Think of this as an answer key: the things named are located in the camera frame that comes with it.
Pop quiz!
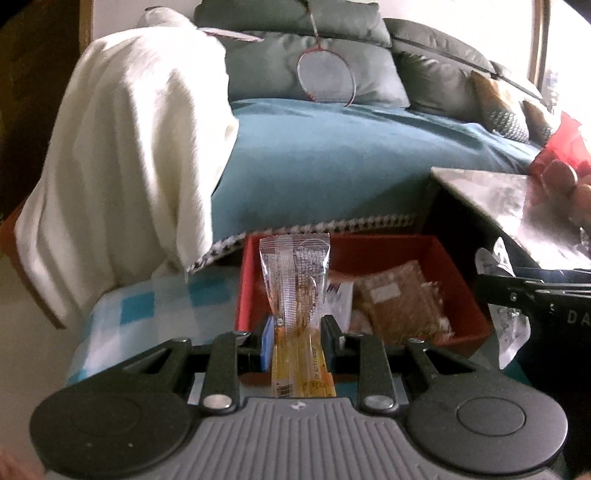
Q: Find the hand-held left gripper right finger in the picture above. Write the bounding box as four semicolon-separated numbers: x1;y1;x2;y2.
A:
321;315;533;414

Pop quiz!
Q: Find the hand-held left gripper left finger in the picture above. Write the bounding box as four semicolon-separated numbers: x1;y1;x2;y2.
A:
65;315;278;414

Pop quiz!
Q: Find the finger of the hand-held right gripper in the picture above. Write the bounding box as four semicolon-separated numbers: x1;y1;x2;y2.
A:
475;274;591;309
510;267;591;284

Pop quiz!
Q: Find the crinkly clear plastic packet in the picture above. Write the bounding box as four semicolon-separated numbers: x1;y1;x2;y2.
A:
475;237;532;370

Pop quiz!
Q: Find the clear and yellow snack packet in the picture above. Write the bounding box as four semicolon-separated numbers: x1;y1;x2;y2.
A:
259;233;338;398

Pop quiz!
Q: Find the clear packet of brown snack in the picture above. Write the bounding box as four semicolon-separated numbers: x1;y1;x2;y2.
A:
353;260;451;346

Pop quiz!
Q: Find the red cardboard box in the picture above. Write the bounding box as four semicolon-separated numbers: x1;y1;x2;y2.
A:
235;233;492;356

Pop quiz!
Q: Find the red apple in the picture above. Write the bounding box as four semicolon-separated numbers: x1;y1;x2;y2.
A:
568;182;591;222
542;159;579;195

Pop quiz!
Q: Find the dark glass-topped table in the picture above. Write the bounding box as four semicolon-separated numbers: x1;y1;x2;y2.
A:
422;166;591;370

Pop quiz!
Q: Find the blue checkered tablecloth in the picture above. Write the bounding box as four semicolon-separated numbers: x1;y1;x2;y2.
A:
65;268;243;388

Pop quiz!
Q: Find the red plastic bag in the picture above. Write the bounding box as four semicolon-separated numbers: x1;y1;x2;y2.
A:
529;113;591;178

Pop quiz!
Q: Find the small tan cushion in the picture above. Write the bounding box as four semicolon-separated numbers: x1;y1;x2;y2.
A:
522;99;561;146

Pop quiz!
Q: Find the tan patterned cushion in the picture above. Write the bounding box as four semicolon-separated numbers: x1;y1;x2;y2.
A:
468;71;531;143

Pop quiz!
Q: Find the teal bedspread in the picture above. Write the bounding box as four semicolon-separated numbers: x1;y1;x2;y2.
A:
185;97;543;273

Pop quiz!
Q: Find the dark grey pillow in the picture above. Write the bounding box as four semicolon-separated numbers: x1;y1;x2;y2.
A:
394;18;541;121

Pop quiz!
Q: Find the white blanket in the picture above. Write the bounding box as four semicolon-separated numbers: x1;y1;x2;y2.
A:
14;9;241;324

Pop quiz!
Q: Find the badminton racket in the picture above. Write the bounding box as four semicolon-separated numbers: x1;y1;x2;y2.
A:
298;0;358;108

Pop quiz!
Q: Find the light grey-green pillow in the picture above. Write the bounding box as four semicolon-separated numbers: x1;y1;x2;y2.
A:
224;32;411;109

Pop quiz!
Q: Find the dark grey-green pillow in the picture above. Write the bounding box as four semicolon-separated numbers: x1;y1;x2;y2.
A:
194;0;393;47

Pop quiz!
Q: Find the dark wooden cabinet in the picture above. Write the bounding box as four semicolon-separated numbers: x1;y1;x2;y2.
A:
0;0;95;217

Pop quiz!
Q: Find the wooden window frame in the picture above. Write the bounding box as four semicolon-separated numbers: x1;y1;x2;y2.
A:
529;0;552;95

